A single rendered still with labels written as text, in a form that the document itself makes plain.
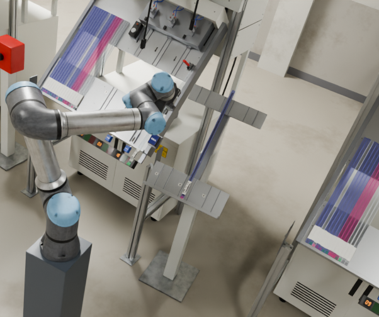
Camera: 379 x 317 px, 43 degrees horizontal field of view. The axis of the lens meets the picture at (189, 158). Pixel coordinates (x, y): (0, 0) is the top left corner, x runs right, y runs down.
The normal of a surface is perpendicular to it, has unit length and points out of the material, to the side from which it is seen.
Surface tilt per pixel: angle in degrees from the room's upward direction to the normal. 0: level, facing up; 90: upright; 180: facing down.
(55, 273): 90
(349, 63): 90
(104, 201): 0
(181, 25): 48
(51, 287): 90
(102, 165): 90
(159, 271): 0
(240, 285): 0
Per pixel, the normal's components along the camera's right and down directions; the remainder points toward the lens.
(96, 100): -0.22, -0.22
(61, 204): 0.28, -0.69
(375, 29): -0.39, 0.48
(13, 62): 0.83, 0.47
